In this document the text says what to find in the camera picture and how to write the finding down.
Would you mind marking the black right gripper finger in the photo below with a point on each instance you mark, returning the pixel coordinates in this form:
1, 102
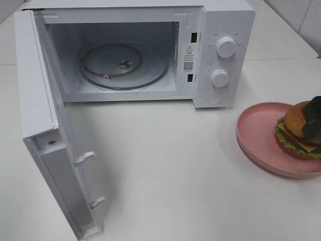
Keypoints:
311, 114

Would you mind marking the burger with lettuce and cheese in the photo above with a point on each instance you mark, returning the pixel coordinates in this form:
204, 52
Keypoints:
289, 134

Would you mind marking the pink round plate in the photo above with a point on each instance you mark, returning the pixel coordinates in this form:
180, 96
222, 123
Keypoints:
257, 138

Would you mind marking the round white door button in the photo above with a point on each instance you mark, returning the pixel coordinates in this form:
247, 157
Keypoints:
215, 98

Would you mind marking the white microwave knob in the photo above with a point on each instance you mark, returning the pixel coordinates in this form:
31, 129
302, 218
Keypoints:
219, 78
226, 47

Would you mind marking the white microwave door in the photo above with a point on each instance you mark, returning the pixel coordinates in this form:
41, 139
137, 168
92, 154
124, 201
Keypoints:
46, 130

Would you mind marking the glass microwave turntable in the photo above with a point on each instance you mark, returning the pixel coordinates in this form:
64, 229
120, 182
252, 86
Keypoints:
124, 65

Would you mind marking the white microwave oven body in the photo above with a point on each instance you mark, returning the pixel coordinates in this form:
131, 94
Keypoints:
187, 31

